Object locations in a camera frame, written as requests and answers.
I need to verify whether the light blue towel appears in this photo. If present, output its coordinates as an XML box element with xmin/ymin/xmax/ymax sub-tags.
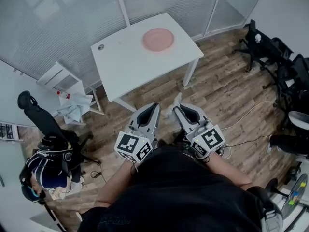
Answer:
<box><xmin>56</xmin><ymin>92</ymin><xmax>94</xmax><ymax>125</ymax></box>

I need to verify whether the big pink plate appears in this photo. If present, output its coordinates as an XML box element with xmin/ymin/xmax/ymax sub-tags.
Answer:
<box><xmin>141</xmin><ymin>27</ymin><xmax>175</xmax><ymax>52</ymax></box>

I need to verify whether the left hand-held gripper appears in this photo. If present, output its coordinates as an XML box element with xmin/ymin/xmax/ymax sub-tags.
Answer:
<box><xmin>114</xmin><ymin>102</ymin><xmax>161</xmax><ymax>164</ymax></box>

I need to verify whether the person's black shirt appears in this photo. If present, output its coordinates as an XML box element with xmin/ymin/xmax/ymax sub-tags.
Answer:
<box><xmin>81</xmin><ymin>145</ymin><xmax>283</xmax><ymax>232</ymax></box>

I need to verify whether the person's left forearm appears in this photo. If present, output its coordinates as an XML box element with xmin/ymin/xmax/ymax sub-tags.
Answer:
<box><xmin>95</xmin><ymin>159</ymin><xmax>138</xmax><ymax>205</ymax></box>

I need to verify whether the white floor cable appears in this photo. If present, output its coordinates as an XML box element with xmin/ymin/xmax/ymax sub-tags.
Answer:
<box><xmin>221</xmin><ymin>100</ymin><xmax>275</xmax><ymax>159</ymax></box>

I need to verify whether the grey shoulder strap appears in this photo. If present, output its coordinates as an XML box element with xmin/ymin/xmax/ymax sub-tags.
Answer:
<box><xmin>263</xmin><ymin>202</ymin><xmax>284</xmax><ymax>232</ymax></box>

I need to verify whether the person's right forearm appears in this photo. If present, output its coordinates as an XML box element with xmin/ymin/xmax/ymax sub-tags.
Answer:
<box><xmin>207</xmin><ymin>153</ymin><xmax>252</xmax><ymax>190</ymax></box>

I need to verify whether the small grey rag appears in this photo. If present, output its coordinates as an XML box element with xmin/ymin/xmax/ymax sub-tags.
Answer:
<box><xmin>165</xmin><ymin>92</ymin><xmax>183</xmax><ymax>118</ymax></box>

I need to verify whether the white grey round seat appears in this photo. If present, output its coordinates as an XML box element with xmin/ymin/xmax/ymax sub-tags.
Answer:
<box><xmin>288</xmin><ymin>110</ymin><xmax>309</xmax><ymax>132</ymax></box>

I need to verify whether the grey floor fan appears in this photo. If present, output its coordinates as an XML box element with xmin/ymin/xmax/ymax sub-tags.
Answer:
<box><xmin>281</xmin><ymin>173</ymin><xmax>309</xmax><ymax>218</ymax></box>

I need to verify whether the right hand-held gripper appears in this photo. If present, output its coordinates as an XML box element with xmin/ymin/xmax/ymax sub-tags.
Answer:
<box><xmin>173</xmin><ymin>102</ymin><xmax>226</xmax><ymax>160</ymax></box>

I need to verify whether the black round helmet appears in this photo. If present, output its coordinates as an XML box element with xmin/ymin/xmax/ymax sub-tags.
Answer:
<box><xmin>36</xmin><ymin>135</ymin><xmax>73</xmax><ymax>163</ymax></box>

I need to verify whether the white slatted side table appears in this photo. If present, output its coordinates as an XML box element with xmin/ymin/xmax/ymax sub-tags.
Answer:
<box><xmin>36</xmin><ymin>61</ymin><xmax>106</xmax><ymax>125</ymax></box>

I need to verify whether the black floor cable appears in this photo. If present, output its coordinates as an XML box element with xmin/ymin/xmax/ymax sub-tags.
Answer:
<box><xmin>90</xmin><ymin>170</ymin><xmax>107</xmax><ymax>182</ymax></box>

